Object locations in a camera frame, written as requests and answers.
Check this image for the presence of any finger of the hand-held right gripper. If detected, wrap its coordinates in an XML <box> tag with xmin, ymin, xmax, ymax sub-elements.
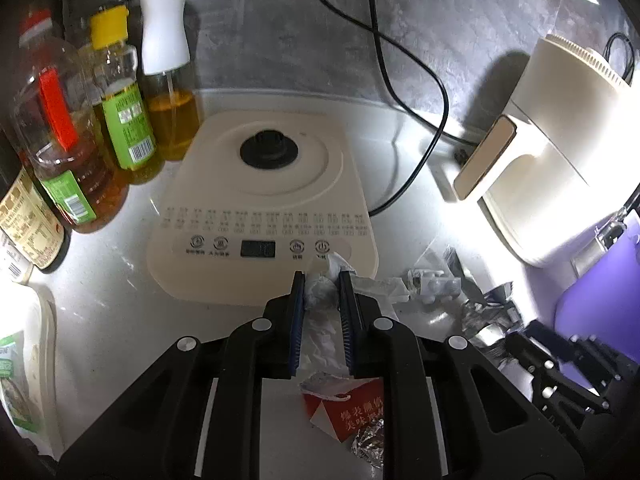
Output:
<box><xmin>530</xmin><ymin>320</ymin><xmax>576</xmax><ymax>361</ymax></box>
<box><xmin>506</xmin><ymin>332</ymin><xmax>566</xmax><ymax>386</ymax></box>

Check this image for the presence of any white pill blister pack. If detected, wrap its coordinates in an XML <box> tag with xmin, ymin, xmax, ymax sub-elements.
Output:
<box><xmin>406</xmin><ymin>267</ymin><xmax>463</xmax><ymax>306</ymax></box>

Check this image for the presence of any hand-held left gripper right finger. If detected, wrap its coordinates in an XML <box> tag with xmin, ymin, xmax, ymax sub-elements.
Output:
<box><xmin>339</xmin><ymin>270</ymin><xmax>586</xmax><ymax>480</ymax></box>

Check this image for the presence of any yellow-cap green-label oil bottle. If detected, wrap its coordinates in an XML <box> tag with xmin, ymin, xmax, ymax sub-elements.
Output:
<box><xmin>90</xmin><ymin>5</ymin><xmax>166</xmax><ymax>186</ymax></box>

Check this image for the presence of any black cooker power cable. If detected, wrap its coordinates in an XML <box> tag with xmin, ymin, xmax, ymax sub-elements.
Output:
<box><xmin>294</xmin><ymin>0</ymin><xmax>449</xmax><ymax>216</ymax></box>

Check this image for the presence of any cream induction cooker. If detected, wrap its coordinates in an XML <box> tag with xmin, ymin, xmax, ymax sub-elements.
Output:
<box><xmin>147</xmin><ymin>111</ymin><xmax>379</xmax><ymax>306</ymax></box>

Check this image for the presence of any red paper carton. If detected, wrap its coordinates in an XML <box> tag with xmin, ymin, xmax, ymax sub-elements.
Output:
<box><xmin>301</xmin><ymin>377</ymin><xmax>386</xmax><ymax>443</ymax></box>

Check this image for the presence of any dark sauce bottle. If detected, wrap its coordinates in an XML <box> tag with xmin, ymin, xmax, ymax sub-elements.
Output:
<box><xmin>0</xmin><ymin>130</ymin><xmax>68</xmax><ymax>273</ymax></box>

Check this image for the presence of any white air fryer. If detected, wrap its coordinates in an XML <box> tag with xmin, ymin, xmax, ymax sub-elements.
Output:
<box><xmin>454</xmin><ymin>34</ymin><xmax>640</xmax><ymax>267</ymax></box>

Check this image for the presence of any small foil ball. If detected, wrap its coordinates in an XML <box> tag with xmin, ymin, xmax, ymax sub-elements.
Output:
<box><xmin>350</xmin><ymin>417</ymin><xmax>386</xmax><ymax>466</ymax></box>

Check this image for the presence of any plain silver foil wrapper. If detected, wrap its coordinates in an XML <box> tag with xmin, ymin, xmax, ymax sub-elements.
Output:
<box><xmin>415</xmin><ymin>246</ymin><xmax>526</xmax><ymax>361</ymax></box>

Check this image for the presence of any white plastic bag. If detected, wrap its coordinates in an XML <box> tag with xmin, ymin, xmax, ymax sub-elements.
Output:
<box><xmin>302</xmin><ymin>252</ymin><xmax>412</xmax><ymax>378</ymax></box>

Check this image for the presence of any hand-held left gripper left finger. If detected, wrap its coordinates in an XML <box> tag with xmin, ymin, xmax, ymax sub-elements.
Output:
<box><xmin>57</xmin><ymin>271</ymin><xmax>307</xmax><ymax>480</ymax></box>

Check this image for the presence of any small white bottle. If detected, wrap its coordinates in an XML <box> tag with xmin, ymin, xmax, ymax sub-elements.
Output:
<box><xmin>0</xmin><ymin>240</ymin><xmax>33</xmax><ymax>283</ymax></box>

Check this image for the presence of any white-top oil spray bottle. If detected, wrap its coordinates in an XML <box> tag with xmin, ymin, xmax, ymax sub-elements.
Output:
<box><xmin>137</xmin><ymin>0</ymin><xmax>202</xmax><ymax>162</ymax></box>

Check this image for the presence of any green food packet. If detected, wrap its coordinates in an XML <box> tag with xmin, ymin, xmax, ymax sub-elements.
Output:
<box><xmin>0</xmin><ymin>332</ymin><xmax>43</xmax><ymax>433</ymax></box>

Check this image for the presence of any red-cap oil bottle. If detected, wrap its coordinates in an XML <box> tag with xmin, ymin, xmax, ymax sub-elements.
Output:
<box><xmin>10</xmin><ymin>7</ymin><xmax>131</xmax><ymax>235</ymax></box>

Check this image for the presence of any purple plastic bucket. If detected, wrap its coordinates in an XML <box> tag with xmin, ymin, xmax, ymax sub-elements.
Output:
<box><xmin>550</xmin><ymin>195</ymin><xmax>640</xmax><ymax>396</ymax></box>

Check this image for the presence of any white plastic tray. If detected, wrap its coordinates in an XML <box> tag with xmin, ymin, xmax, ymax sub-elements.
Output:
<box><xmin>0</xmin><ymin>285</ymin><xmax>61</xmax><ymax>456</ymax></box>

